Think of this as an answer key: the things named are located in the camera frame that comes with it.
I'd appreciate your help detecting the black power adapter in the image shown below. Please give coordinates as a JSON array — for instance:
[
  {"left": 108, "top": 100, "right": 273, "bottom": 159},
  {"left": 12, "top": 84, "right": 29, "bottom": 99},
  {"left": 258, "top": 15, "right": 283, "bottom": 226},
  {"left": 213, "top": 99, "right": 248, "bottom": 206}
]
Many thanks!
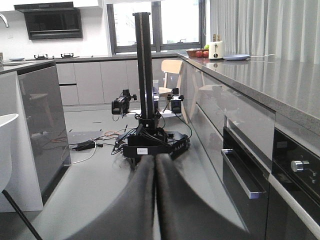
[{"left": 74, "top": 139, "right": 96, "bottom": 152}]

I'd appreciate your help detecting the blue plate on counter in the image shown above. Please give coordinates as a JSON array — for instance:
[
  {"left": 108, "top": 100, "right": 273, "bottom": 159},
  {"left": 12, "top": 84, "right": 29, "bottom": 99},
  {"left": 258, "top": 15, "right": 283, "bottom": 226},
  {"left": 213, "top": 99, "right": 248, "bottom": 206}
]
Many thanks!
[{"left": 223, "top": 54, "right": 251, "bottom": 61}]

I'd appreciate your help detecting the grey kitchen island cabinet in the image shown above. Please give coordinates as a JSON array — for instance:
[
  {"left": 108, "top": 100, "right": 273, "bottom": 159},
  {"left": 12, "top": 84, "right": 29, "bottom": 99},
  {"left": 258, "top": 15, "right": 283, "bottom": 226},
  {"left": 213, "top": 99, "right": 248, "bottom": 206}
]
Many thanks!
[{"left": 0, "top": 60, "right": 71, "bottom": 212}]

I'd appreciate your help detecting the black built-in oven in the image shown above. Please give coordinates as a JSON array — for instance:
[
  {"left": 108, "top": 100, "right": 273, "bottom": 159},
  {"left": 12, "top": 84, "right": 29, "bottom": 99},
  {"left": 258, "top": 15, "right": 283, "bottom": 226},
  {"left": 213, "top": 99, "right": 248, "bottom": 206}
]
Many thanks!
[{"left": 221, "top": 121, "right": 320, "bottom": 240}]

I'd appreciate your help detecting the black range hood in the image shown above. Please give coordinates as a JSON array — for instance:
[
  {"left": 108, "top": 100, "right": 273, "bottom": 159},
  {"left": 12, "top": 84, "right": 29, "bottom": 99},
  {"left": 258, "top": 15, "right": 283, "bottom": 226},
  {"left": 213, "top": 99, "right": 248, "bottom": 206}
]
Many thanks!
[{"left": 14, "top": 2, "right": 83, "bottom": 40}]

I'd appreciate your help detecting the wooden chair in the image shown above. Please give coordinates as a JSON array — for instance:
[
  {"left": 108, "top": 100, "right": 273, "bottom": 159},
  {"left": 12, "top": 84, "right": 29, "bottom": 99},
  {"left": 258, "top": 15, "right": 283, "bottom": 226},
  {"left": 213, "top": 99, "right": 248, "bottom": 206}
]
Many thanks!
[{"left": 157, "top": 59, "right": 191, "bottom": 124}]

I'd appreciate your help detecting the white toaster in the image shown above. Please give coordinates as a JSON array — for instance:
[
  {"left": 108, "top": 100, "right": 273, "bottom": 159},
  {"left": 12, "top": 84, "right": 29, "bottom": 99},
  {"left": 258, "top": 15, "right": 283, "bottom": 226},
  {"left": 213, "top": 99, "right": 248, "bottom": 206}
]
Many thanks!
[{"left": 208, "top": 40, "right": 225, "bottom": 60}]

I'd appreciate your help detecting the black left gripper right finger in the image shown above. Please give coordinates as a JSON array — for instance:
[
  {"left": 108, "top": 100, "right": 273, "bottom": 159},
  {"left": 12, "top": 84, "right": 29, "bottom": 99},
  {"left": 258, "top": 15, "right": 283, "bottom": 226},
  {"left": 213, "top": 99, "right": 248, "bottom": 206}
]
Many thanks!
[{"left": 155, "top": 153, "right": 250, "bottom": 240}]

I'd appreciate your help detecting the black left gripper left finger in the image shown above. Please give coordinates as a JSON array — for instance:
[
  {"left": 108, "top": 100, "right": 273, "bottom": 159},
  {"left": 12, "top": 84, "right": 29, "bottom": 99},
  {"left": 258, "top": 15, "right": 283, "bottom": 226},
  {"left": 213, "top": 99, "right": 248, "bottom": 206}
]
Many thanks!
[{"left": 68, "top": 155, "right": 155, "bottom": 240}]

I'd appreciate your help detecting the black robot lift column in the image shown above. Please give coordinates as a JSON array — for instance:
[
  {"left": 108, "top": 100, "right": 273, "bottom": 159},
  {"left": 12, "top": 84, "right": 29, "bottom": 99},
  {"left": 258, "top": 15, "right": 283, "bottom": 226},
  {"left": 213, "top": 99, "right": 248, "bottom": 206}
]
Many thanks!
[{"left": 132, "top": 12, "right": 155, "bottom": 128}]

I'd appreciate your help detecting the wooden fruit bowl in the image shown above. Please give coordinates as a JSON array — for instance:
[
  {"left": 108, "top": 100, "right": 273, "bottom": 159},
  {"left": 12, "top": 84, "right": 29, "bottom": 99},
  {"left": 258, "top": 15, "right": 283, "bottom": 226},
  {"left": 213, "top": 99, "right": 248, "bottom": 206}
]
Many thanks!
[{"left": 186, "top": 49, "right": 209, "bottom": 58}]

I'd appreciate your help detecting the white round chair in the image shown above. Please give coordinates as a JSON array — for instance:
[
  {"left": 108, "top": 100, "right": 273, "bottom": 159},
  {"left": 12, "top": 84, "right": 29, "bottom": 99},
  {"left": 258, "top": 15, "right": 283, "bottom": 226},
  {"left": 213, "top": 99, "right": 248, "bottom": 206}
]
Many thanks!
[{"left": 0, "top": 113, "right": 42, "bottom": 240}]

